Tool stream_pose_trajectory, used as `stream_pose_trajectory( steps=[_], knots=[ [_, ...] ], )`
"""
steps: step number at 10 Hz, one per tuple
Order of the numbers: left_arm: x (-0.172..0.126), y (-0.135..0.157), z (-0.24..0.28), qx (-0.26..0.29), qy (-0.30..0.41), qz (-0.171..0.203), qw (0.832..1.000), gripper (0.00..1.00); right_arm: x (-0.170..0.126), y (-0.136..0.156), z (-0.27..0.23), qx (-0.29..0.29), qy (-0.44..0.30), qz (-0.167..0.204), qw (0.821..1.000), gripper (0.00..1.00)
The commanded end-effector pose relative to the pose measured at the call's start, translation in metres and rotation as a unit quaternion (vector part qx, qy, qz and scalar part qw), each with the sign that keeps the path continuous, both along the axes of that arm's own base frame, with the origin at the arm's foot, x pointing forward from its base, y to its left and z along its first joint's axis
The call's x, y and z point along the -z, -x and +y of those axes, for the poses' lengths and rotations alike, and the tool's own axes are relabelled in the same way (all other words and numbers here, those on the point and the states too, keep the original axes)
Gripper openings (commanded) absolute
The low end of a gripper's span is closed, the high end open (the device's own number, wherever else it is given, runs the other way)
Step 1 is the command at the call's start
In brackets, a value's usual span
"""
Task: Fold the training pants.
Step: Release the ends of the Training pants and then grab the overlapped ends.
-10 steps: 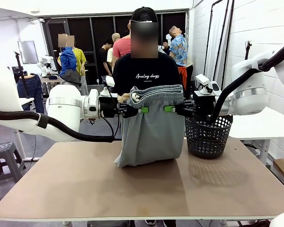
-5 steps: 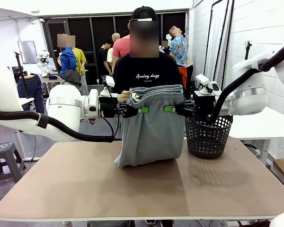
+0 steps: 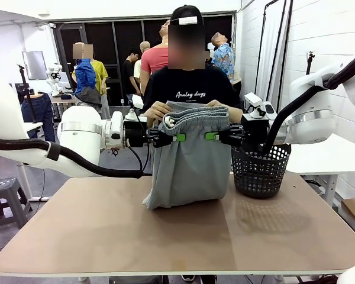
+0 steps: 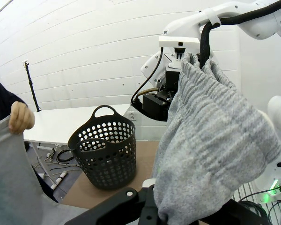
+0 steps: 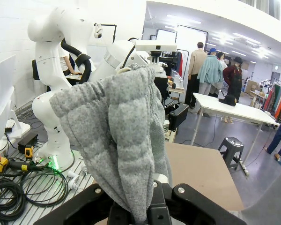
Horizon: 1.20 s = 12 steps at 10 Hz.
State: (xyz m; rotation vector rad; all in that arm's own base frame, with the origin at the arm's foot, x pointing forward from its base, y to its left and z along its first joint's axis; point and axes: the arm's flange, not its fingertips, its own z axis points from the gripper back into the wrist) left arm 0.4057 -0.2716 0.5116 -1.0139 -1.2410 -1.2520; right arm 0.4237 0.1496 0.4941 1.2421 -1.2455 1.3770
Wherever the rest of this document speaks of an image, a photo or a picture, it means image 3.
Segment person in black t-shirt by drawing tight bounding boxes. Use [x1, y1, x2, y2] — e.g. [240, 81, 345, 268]
[141, 17, 244, 149]

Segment black floor cables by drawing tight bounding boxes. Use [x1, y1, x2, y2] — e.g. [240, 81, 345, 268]
[295, 273, 344, 284]

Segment bald mannequin cream shirt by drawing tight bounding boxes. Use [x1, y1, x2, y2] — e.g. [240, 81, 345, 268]
[134, 41, 151, 82]

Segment mannequin with floral shirt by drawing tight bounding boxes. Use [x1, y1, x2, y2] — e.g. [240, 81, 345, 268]
[211, 31, 243, 101]

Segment black perforated plastic basket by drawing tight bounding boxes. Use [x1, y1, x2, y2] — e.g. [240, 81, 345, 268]
[230, 143, 292, 199]

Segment grey wall monitor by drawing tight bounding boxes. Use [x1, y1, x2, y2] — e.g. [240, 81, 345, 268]
[21, 50, 49, 80]

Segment person's left forearm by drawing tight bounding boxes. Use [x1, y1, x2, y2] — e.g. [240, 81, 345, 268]
[227, 106, 244, 124]

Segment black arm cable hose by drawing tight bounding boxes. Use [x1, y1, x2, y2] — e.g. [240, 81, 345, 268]
[260, 49, 355, 155]
[0, 120, 153, 179]

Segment blue jeans mannequin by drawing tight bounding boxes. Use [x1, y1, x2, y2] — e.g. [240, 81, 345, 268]
[20, 92, 57, 143]

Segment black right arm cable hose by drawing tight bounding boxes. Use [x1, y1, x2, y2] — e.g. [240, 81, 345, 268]
[260, 49, 355, 155]

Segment person's right hand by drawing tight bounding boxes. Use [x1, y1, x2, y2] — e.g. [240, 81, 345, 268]
[143, 101, 173, 122]

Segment mannequin with yellow shirt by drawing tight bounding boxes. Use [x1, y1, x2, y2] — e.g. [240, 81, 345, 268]
[88, 44, 111, 119]

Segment person's left hand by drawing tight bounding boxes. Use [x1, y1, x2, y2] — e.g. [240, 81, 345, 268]
[205, 99, 235, 115]

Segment grey training pants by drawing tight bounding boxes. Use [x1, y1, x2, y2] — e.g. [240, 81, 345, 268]
[141, 100, 234, 211]

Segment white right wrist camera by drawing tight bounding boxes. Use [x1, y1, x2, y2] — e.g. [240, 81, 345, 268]
[243, 92, 278, 121]

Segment small white humanoid robot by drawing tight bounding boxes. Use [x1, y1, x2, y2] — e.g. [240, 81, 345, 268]
[45, 62, 65, 98]

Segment short black tripod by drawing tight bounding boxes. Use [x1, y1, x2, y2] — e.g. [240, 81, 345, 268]
[305, 50, 317, 77]

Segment white side table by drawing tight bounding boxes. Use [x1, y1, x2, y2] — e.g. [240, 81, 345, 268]
[285, 132, 355, 208]

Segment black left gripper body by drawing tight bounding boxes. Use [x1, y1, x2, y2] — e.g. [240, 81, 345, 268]
[123, 119, 151, 149]

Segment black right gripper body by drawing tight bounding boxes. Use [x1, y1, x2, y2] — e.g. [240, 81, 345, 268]
[241, 114, 270, 148]

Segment bystander in black shirt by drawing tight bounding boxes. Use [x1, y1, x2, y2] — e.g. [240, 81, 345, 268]
[122, 48, 143, 105]

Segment grey plastic stool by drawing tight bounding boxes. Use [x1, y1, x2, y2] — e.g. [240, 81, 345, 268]
[0, 177, 33, 236]

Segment cluttered background table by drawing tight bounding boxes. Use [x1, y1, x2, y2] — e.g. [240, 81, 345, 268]
[49, 93, 78, 121]

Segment black light stand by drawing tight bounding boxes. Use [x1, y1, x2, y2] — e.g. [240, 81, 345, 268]
[254, 0, 294, 96]

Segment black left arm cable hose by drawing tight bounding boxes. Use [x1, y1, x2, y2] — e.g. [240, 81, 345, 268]
[0, 120, 153, 179]

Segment mannequin with red top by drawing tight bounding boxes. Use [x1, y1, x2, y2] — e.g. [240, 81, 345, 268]
[140, 20, 170, 86]

